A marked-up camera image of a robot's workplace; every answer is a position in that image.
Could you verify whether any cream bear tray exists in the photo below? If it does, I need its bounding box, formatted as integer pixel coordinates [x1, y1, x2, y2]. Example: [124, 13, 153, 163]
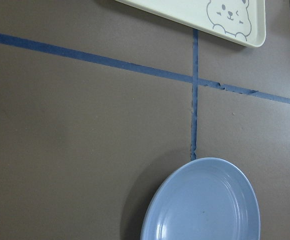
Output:
[123, 0, 266, 48]

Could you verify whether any blue round plate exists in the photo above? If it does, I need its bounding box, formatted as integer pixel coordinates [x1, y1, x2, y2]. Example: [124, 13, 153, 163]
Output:
[140, 157, 261, 240]

